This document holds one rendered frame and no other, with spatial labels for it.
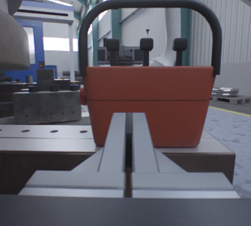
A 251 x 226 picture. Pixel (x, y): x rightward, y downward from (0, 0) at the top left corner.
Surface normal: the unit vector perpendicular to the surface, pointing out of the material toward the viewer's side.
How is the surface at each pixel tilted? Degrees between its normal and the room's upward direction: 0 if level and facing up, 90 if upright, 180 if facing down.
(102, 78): 97
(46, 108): 90
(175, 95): 97
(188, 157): 90
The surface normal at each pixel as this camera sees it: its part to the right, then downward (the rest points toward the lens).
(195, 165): -0.03, 0.15
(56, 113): 0.36, 0.14
